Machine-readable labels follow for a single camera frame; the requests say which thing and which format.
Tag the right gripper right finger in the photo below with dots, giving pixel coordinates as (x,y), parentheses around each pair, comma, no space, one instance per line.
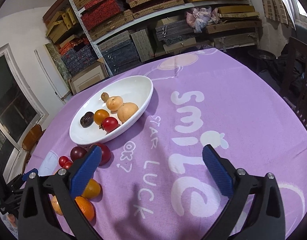
(266,218)

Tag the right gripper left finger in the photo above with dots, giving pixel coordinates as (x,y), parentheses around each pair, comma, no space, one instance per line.
(37,218)

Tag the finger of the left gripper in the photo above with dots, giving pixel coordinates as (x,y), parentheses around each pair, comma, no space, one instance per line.
(27,174)

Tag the yellow round pear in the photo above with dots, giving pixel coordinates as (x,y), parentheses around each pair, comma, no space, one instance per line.
(56,206)

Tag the red cherry tomato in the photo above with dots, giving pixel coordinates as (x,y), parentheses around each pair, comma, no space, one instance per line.
(67,165)
(63,160)

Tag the dark red plum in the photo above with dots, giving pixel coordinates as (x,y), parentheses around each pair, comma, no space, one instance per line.
(106,153)
(77,152)

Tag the orange tangerine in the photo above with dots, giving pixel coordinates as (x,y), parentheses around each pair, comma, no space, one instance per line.
(86,207)
(92,189)

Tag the person left hand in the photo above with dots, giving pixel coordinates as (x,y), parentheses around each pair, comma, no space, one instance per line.
(11,218)

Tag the orange yellow tomato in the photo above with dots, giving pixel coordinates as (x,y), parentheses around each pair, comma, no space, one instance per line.
(100,115)

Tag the red tomato with calyx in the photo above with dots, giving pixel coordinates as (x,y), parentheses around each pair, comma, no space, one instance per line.
(109,124)

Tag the small brown longan fruit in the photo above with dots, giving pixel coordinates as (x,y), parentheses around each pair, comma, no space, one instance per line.
(104,97)

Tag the pale peach with stem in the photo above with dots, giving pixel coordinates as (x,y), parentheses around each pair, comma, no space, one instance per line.
(114,103)

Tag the pale round peach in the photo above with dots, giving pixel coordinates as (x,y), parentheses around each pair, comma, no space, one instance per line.
(126,110)

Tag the purple printed tablecloth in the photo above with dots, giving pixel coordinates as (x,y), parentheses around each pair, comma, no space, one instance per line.
(156,185)

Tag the framed picture in cardboard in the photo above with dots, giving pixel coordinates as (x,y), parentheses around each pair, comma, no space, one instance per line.
(88,77)

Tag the white oval plate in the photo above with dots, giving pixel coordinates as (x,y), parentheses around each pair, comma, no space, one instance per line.
(124,100)

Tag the metal storage shelf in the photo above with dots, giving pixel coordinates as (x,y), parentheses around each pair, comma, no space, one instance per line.
(128,33)

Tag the patterned beige curtain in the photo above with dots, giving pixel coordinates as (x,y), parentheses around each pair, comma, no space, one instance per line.
(280,11)

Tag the pink crumpled cloth bag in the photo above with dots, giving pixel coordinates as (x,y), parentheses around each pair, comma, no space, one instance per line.
(199,18)

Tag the window with white frame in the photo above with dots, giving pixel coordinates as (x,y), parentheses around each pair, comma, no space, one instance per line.
(20,111)

